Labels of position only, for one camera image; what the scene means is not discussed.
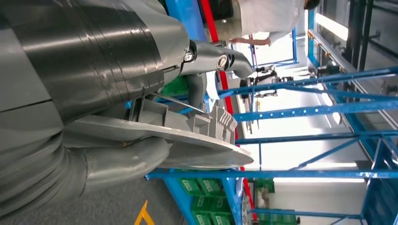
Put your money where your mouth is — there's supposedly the red barrier belt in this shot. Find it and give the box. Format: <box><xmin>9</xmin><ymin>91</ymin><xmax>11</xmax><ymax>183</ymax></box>
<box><xmin>199</xmin><ymin>0</ymin><xmax>259</xmax><ymax>221</ymax></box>

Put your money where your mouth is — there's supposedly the person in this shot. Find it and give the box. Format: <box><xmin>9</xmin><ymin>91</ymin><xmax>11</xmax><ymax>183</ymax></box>
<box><xmin>214</xmin><ymin>0</ymin><xmax>321</xmax><ymax>46</ymax></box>

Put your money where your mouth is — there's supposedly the green plastic crate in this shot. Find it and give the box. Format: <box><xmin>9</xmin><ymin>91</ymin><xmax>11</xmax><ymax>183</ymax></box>
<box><xmin>257</xmin><ymin>212</ymin><xmax>299</xmax><ymax>225</ymax></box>
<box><xmin>161</xmin><ymin>76</ymin><xmax>189</xmax><ymax>98</ymax></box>
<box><xmin>178</xmin><ymin>177</ymin><xmax>238</xmax><ymax>225</ymax></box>

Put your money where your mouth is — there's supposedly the ceiling light panel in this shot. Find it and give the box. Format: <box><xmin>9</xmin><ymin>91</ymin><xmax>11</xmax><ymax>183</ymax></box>
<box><xmin>314</xmin><ymin>12</ymin><xmax>350</xmax><ymax>42</ymax></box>

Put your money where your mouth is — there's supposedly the blue metal shelf rack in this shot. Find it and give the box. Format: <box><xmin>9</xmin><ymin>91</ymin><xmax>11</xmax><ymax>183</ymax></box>
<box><xmin>144</xmin><ymin>136</ymin><xmax>398</xmax><ymax>225</ymax></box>
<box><xmin>124</xmin><ymin>0</ymin><xmax>398</xmax><ymax>147</ymax></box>

